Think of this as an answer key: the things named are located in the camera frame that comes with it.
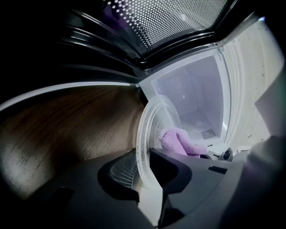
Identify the dark wooden table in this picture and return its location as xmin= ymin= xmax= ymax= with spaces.
xmin=0 ymin=86 xmax=146 ymax=202

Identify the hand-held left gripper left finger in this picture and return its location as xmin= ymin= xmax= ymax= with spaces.
xmin=24 ymin=148 xmax=155 ymax=229

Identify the white microwave door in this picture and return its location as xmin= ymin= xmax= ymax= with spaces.
xmin=0 ymin=0 xmax=239 ymax=106

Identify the purple cloth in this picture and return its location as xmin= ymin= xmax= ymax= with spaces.
xmin=159 ymin=127 xmax=208 ymax=158

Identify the white microwave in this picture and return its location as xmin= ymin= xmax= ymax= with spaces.
xmin=0 ymin=0 xmax=280 ymax=166

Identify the glass microwave turntable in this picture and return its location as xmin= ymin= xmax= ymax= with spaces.
xmin=135 ymin=94 xmax=180 ymax=190

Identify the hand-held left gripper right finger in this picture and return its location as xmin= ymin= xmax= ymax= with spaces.
xmin=149 ymin=147 xmax=253 ymax=229

